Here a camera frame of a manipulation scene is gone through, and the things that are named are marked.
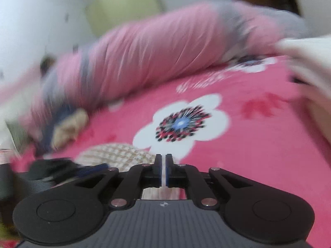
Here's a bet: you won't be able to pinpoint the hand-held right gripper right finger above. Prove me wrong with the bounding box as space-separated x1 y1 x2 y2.
165 154 254 209

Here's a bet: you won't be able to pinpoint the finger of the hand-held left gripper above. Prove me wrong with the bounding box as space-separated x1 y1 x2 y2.
28 160 108 184

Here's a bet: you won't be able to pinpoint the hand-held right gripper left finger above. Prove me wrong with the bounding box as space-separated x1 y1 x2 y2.
74 154 163 210

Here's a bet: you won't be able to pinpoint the beige white checkered coat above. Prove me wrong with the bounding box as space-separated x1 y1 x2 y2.
75 143 187 200

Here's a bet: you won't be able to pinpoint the blue jeans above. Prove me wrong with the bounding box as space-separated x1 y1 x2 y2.
39 106 75 155

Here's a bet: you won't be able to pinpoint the green patterned pillow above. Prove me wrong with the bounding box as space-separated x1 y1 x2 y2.
5 119 31 155

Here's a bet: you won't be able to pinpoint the pink floral bed blanket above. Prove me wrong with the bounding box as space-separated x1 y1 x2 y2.
0 54 331 248

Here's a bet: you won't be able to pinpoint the pink grey quilt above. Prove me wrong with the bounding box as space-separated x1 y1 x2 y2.
21 1 308 124

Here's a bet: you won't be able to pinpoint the beige folded garment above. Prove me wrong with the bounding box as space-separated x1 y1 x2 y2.
305 88 331 145

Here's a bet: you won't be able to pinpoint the pale green wardrobe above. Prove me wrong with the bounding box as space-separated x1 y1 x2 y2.
86 0 162 38

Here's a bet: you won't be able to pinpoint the white folded garment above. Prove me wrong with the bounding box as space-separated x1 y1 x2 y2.
275 35 331 96

